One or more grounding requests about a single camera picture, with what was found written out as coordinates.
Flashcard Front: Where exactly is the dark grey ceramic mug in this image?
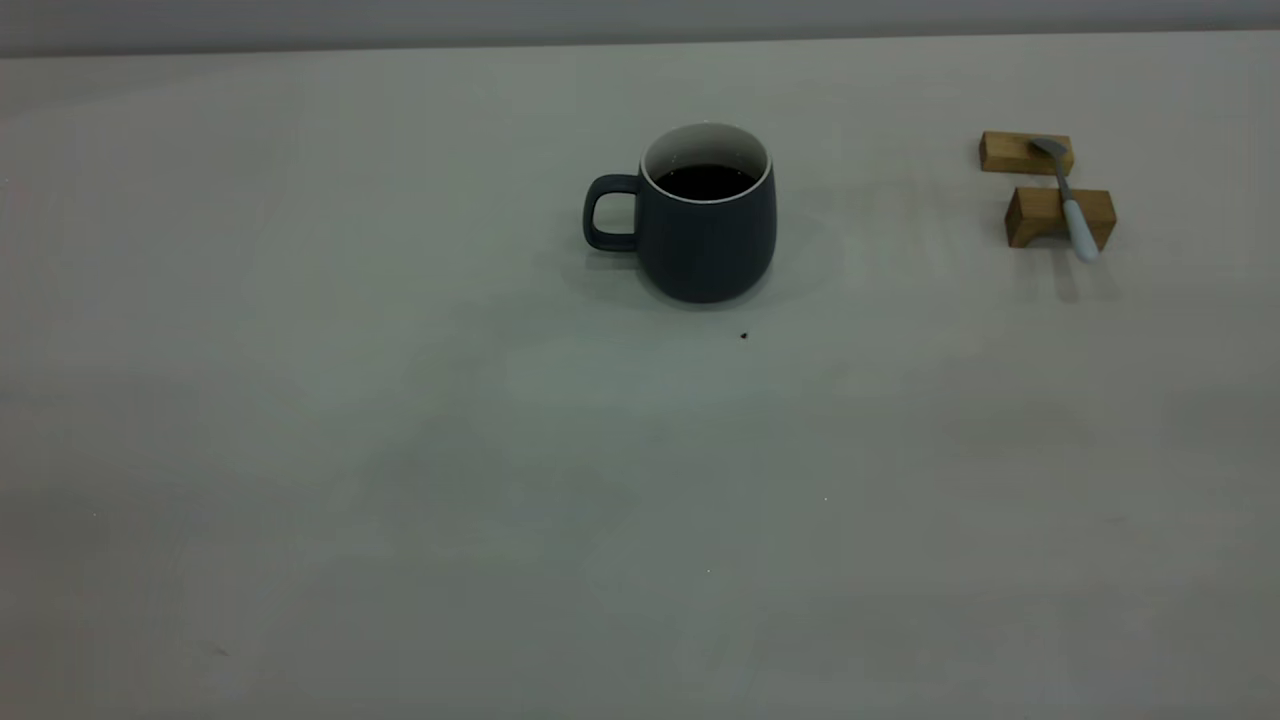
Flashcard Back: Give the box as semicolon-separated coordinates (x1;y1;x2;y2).
583;121;778;304

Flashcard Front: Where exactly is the metal spoon with white handle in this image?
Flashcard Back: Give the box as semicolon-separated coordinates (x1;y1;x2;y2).
1030;137;1101;264

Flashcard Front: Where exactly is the rectangular wooden block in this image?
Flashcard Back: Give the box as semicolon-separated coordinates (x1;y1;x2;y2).
979;131;1076;177

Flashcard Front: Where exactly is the arched wooden block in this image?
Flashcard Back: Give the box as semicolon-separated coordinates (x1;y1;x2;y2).
1005;186;1118;251

